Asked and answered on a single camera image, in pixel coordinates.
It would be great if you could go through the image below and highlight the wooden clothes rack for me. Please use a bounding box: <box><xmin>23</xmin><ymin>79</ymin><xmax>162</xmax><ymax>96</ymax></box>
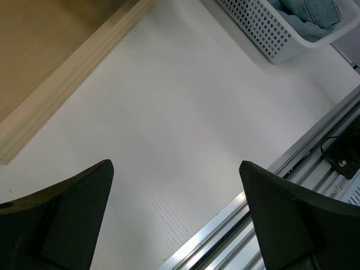
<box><xmin>1</xmin><ymin>1</ymin><xmax>154</xmax><ymax>164</ymax></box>

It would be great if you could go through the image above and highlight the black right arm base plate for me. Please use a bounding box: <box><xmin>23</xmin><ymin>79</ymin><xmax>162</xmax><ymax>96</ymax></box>
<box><xmin>320</xmin><ymin>115</ymin><xmax>359</xmax><ymax>180</ymax></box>

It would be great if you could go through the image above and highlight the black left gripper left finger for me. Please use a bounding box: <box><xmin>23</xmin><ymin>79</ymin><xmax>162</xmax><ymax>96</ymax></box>
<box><xmin>1</xmin><ymin>159</ymin><xmax>114</xmax><ymax>269</ymax></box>

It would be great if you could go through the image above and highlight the white plastic basket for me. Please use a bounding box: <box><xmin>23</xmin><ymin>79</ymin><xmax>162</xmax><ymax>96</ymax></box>
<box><xmin>217</xmin><ymin>1</ymin><xmax>359</xmax><ymax>64</ymax></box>

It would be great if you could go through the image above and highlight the aluminium mounting rail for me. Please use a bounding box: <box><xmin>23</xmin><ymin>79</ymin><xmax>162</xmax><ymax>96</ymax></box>
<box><xmin>161</xmin><ymin>88</ymin><xmax>359</xmax><ymax>269</ymax></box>

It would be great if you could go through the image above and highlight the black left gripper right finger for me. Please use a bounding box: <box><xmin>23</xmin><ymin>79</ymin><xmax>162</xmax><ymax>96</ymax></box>
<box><xmin>239</xmin><ymin>161</ymin><xmax>359</xmax><ymax>269</ymax></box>

